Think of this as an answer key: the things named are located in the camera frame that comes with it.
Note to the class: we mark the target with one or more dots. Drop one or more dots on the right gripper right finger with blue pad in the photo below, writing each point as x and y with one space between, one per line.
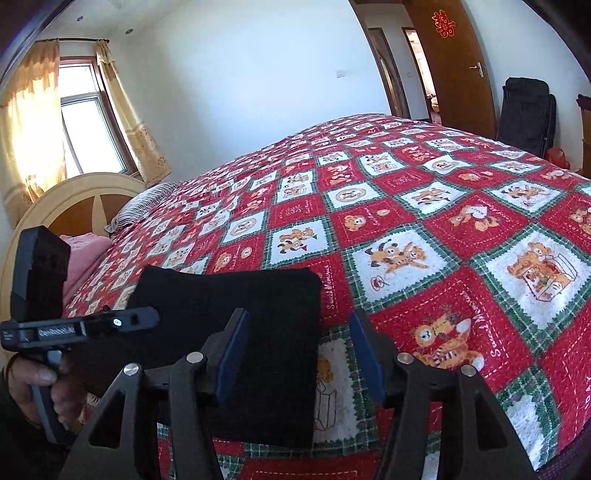
478 440

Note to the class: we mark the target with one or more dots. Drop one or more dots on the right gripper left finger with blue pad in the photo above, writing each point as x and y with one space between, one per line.
118 442

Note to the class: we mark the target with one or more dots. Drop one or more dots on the black pants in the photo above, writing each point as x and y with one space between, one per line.
273 401

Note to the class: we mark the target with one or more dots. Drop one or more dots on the left hand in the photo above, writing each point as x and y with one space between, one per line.
66 389

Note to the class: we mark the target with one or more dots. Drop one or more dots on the pink folded blanket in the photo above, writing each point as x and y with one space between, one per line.
86 252

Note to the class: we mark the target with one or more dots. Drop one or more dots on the red patchwork bedspread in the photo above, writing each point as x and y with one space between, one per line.
464 250

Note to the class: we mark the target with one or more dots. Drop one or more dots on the cream wooden headboard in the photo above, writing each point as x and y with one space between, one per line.
83 204

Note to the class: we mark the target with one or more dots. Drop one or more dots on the striped pillow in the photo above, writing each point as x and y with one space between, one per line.
140 206

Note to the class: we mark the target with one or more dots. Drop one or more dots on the yellow curtain left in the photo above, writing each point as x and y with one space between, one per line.
32 146

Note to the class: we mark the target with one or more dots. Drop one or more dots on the yellow curtain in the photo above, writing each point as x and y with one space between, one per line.
150 162
32 146

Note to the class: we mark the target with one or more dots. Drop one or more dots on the window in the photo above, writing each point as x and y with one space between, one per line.
93 140

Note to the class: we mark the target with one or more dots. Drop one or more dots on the yellow curtain right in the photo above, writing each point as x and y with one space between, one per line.
150 162

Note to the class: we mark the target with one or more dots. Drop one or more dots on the red plastic bag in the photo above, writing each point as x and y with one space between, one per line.
557 157

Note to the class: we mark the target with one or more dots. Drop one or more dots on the brown wooden door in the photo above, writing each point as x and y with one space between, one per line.
465 99

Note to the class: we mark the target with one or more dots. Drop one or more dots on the wooden bedside cabinet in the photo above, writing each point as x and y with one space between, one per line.
584 103

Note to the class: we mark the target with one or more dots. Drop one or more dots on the red door decoration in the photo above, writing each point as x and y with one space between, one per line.
444 25

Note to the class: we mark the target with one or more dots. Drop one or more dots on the black camera box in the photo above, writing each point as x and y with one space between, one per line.
39 275

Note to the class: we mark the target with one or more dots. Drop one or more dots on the black bag by wall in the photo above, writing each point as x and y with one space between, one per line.
528 116

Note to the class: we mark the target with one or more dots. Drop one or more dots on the silver door handle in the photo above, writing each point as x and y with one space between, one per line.
479 68

